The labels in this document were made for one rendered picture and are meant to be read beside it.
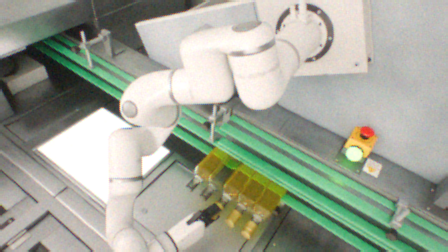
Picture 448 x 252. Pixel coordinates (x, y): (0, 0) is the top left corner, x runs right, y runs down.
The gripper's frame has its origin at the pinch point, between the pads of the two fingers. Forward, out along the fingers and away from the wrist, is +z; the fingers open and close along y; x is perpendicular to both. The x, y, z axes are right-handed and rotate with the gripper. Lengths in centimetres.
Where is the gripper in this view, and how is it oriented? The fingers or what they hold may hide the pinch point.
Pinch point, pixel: (212, 213)
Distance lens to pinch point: 98.2
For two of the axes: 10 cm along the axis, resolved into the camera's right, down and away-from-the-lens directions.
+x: -6.4, -6.0, 4.7
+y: 1.0, -6.8, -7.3
